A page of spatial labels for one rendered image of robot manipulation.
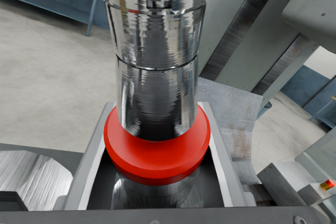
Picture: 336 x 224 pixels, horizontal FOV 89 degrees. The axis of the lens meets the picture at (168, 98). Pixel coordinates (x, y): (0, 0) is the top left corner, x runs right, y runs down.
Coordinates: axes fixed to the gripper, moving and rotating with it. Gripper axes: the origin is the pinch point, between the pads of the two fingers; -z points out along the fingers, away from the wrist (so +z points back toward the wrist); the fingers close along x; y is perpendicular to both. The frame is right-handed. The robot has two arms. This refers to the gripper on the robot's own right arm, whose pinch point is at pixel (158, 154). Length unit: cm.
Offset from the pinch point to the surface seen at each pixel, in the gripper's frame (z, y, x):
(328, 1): -26.6, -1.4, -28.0
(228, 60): -40.3, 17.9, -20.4
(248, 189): -11.8, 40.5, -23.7
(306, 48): -47, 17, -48
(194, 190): -0.9, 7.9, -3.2
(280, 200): -9, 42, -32
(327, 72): -451, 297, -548
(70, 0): -382, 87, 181
